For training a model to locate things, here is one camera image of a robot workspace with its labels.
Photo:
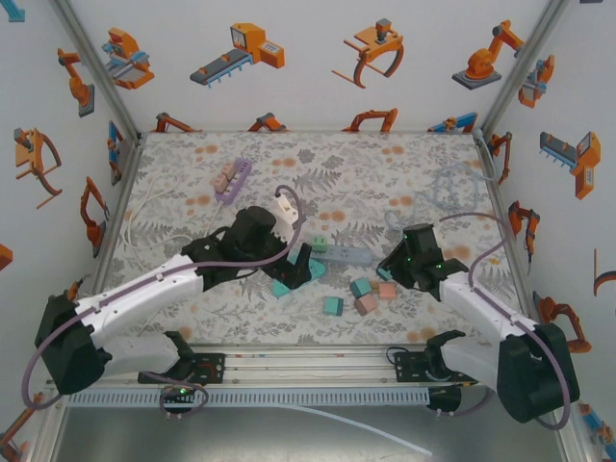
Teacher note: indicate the aluminium frame rail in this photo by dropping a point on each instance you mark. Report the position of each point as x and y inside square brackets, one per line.
[313, 370]

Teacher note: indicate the purple power strip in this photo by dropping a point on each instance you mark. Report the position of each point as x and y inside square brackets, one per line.
[243, 169]

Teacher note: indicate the aluminium corner post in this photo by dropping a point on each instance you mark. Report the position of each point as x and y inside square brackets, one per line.
[521, 72]
[98, 72]

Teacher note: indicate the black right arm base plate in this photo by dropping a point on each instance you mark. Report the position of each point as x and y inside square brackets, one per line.
[409, 370]

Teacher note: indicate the pale pink charger plug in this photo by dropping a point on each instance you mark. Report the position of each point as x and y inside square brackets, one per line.
[219, 182]
[228, 171]

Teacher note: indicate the grey-blue power strip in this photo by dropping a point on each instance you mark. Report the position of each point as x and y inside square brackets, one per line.
[346, 255]

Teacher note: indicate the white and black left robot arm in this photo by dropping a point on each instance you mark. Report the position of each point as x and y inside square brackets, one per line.
[135, 293]

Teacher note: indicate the aluminium side rail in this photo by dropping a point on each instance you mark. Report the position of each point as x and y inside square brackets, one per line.
[120, 202]
[499, 207]

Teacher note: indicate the green charger plug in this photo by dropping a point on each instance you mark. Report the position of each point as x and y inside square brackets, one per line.
[318, 243]

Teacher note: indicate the salmon charger plug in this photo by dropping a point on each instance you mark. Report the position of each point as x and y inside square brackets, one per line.
[386, 290]

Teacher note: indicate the floral table mat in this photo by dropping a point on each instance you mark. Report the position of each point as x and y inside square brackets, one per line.
[337, 192]

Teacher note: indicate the teal triangular power strip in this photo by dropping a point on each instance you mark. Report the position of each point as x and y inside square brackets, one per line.
[281, 290]

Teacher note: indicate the white plastic tube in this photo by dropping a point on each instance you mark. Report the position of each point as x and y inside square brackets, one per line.
[366, 426]

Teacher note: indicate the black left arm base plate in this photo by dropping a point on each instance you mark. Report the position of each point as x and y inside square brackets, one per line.
[212, 368]

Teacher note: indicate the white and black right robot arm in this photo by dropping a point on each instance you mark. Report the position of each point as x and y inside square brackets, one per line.
[529, 375]

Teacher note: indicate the small black controller box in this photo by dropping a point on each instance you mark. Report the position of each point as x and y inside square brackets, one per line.
[445, 399]

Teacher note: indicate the small controller board with LED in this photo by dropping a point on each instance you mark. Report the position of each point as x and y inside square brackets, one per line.
[179, 394]

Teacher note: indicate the grey metal panel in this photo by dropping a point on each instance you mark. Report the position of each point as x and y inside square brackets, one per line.
[192, 438]

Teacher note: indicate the teal charger plug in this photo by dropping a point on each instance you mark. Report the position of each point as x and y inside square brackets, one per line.
[383, 274]
[333, 306]
[360, 289]

